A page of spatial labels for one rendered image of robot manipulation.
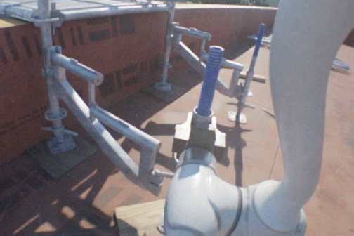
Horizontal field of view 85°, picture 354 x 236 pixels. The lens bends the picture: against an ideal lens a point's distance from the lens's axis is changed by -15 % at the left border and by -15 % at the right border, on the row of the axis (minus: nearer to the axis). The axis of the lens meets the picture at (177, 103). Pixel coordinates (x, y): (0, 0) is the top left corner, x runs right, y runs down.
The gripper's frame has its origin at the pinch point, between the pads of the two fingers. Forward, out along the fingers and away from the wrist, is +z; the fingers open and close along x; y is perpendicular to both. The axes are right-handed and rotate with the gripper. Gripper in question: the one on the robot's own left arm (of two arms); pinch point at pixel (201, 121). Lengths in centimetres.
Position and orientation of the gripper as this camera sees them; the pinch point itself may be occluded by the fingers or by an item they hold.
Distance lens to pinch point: 67.7
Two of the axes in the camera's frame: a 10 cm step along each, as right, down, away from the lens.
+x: 9.8, 1.8, -0.6
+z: 1.4, -4.7, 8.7
